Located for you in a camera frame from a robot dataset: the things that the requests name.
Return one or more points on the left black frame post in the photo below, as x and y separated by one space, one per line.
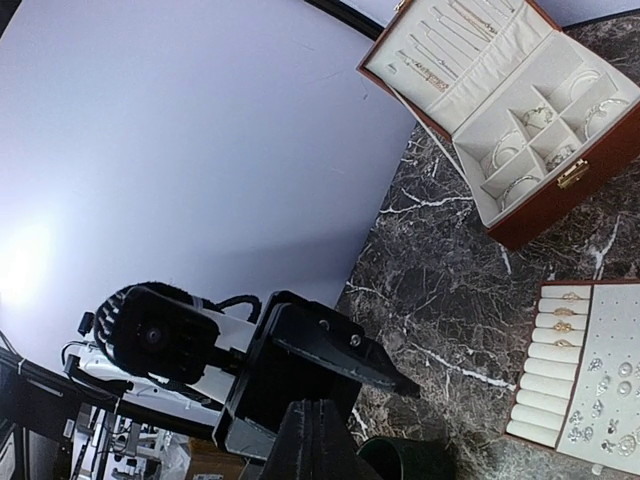
349 16

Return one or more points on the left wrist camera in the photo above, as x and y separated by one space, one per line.
162 333

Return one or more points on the red jewelry tray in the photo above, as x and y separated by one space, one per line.
578 392

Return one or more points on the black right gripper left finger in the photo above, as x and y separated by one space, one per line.
291 455

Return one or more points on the red jewelry box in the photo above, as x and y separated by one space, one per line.
538 122

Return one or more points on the dark green glass mug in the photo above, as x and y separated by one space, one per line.
404 459

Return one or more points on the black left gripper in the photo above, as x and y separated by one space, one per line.
300 350

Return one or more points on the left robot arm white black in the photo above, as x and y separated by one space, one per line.
197 416

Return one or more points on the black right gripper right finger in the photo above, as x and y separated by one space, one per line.
333 451

